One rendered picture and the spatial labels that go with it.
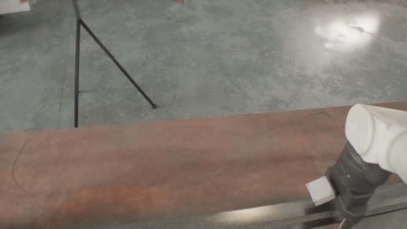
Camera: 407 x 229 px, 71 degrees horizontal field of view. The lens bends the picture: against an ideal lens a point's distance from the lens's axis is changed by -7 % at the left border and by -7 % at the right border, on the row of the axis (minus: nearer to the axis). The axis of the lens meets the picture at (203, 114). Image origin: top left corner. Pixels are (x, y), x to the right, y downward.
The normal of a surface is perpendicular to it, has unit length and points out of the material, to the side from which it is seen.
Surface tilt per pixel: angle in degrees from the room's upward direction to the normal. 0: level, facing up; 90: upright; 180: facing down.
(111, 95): 0
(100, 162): 0
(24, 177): 0
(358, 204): 90
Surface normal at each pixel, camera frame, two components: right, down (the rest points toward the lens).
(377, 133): -0.77, -0.07
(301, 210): 0.04, -0.73
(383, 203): 0.16, 0.47
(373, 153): -0.80, 0.33
